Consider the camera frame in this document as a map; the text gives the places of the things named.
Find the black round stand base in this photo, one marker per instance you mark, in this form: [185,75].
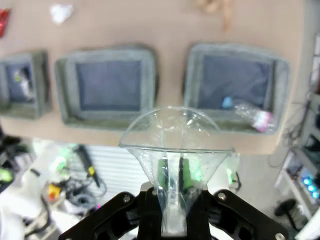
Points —
[285,207]

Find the crushed red soda can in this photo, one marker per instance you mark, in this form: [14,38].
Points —
[3,22]

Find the crushed black silver can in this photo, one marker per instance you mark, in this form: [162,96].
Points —
[23,82]

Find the power strip with blue lights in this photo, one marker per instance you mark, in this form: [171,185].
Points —
[310,186]

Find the yellow emergency stop button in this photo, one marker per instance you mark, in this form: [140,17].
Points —
[53,191]

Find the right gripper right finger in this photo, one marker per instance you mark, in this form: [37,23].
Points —
[237,207]

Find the white ribbed panel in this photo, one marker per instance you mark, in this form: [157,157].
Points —
[117,170]

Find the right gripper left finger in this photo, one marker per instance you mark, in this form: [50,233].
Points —
[112,207]

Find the white paper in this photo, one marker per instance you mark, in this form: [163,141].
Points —
[60,12]

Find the black tool with yellow label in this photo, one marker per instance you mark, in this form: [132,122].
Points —
[86,160]

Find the grey fabric basket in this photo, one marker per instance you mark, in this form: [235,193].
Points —
[41,82]
[147,82]
[195,82]

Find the clear plastic water bottle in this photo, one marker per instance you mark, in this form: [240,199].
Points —
[260,118]

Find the person left hand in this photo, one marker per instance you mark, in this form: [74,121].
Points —
[215,6]

